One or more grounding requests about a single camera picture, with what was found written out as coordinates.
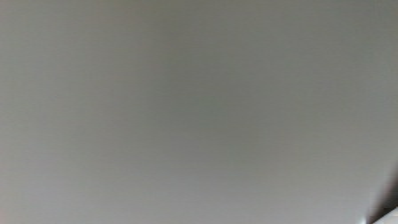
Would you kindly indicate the white drawer cabinet box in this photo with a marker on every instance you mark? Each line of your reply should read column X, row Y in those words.
column 197, row 111

